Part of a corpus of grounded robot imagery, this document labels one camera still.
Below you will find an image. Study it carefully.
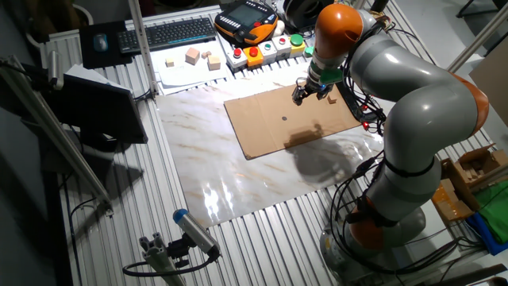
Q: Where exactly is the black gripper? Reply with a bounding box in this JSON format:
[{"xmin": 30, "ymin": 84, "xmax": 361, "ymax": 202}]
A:
[{"xmin": 292, "ymin": 78, "xmax": 333, "ymax": 106}]

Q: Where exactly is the brown cardboard sheet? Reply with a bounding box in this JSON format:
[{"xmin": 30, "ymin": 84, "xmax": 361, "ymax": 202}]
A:
[{"xmin": 223, "ymin": 81, "xmax": 363, "ymax": 161}]

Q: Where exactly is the yellow box with green button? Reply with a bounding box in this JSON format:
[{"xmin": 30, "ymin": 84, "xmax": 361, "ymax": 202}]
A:
[{"xmin": 288, "ymin": 33, "xmax": 306, "ymax": 56}]

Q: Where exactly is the grey box with small red button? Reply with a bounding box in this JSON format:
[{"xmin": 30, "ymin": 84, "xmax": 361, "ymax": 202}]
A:
[{"xmin": 271, "ymin": 34, "xmax": 293, "ymax": 60}]

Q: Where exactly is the grey box with green button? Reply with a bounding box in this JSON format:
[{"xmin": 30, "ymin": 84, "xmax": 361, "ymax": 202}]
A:
[{"xmin": 257, "ymin": 40, "xmax": 278, "ymax": 64}]

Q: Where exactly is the orange box with red button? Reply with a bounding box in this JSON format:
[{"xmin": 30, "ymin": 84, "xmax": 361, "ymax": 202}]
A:
[{"xmin": 242, "ymin": 45, "xmax": 264, "ymax": 68}]

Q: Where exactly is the black filament spool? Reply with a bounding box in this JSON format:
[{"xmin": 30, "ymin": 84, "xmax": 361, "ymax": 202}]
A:
[{"xmin": 282, "ymin": 0, "xmax": 325, "ymax": 29}]

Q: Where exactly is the orange and black teach pendant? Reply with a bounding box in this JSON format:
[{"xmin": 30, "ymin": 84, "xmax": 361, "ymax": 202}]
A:
[{"xmin": 214, "ymin": 0, "xmax": 279, "ymax": 46}]

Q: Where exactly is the white marble pattern mat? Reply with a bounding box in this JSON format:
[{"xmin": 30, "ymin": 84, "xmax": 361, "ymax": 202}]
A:
[{"xmin": 155, "ymin": 63, "xmax": 386, "ymax": 230}]

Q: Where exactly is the large wooden cube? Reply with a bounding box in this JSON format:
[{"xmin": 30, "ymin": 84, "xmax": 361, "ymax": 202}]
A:
[{"xmin": 184, "ymin": 47, "xmax": 201, "ymax": 66}]

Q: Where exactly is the white paper sheet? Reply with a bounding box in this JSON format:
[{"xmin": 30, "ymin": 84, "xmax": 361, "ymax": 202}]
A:
[{"xmin": 149, "ymin": 39, "xmax": 232, "ymax": 96}]

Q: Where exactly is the black computer keyboard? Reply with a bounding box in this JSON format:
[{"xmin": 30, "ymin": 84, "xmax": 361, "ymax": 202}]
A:
[{"xmin": 116, "ymin": 17, "xmax": 217, "ymax": 55}]

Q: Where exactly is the small orange brown carton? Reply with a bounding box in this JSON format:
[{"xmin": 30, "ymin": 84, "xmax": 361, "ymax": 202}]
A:
[{"xmin": 431, "ymin": 178, "xmax": 475, "ymax": 222}]

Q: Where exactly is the open cardboard box with blocks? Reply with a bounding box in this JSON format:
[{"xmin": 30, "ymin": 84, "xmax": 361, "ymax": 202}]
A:
[{"xmin": 441, "ymin": 143, "xmax": 508, "ymax": 211}]

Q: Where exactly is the brown flat board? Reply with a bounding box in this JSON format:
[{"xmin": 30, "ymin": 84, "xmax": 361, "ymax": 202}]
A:
[{"xmin": 468, "ymin": 47, "xmax": 508, "ymax": 128}]

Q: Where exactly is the black computer monitor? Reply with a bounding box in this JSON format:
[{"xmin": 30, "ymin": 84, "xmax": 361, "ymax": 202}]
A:
[{"xmin": 45, "ymin": 73, "xmax": 149, "ymax": 154}]

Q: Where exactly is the green cloth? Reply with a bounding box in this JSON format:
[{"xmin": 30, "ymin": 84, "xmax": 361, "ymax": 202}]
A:
[{"xmin": 474, "ymin": 179, "xmax": 508, "ymax": 245}]

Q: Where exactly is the blue grey computer mouse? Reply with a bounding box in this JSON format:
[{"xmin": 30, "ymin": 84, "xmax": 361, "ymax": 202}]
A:
[{"xmin": 93, "ymin": 33, "xmax": 110, "ymax": 53}]

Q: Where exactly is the short aluminium profile stub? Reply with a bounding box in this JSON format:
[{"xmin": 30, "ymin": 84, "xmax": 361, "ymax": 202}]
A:
[{"xmin": 138, "ymin": 232, "xmax": 187, "ymax": 286}]

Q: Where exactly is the black mouse pad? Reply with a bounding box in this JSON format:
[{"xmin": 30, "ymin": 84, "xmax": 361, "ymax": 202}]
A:
[{"xmin": 79, "ymin": 20, "xmax": 134, "ymax": 70}]

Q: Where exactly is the blue bag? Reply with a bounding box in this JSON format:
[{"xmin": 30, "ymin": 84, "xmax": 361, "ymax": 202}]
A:
[{"xmin": 464, "ymin": 212, "xmax": 508, "ymax": 257}]

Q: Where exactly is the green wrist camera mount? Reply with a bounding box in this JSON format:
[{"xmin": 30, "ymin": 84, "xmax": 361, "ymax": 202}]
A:
[{"xmin": 304, "ymin": 45, "xmax": 344, "ymax": 85}]

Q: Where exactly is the upright aluminium frame post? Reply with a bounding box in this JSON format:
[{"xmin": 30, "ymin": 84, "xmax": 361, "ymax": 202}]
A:
[{"xmin": 127, "ymin": 0, "xmax": 160, "ymax": 96}]

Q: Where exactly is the silver camera with blue end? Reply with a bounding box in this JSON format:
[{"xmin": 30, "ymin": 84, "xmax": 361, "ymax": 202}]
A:
[{"xmin": 172, "ymin": 208, "xmax": 221, "ymax": 261}]

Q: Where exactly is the slanted aluminium frame beam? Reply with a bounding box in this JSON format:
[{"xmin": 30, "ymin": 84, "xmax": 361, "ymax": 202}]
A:
[
  {"xmin": 0, "ymin": 55, "xmax": 114, "ymax": 218},
  {"xmin": 447, "ymin": 2, "xmax": 508, "ymax": 73}
]

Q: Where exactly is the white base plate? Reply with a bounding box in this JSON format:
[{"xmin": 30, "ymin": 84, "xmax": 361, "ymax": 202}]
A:
[{"xmin": 416, "ymin": 198, "xmax": 464, "ymax": 275}]

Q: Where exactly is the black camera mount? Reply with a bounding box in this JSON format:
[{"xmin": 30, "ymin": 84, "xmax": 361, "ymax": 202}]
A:
[{"xmin": 166, "ymin": 233, "xmax": 192, "ymax": 269}]

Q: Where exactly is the black camera cable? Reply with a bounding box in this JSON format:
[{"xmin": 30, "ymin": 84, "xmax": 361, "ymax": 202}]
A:
[{"xmin": 121, "ymin": 253, "xmax": 219, "ymax": 278}]

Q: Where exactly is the silver cylindrical camera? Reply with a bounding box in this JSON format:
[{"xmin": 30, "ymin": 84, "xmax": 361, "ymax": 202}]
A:
[{"xmin": 47, "ymin": 49, "xmax": 64, "ymax": 91}]

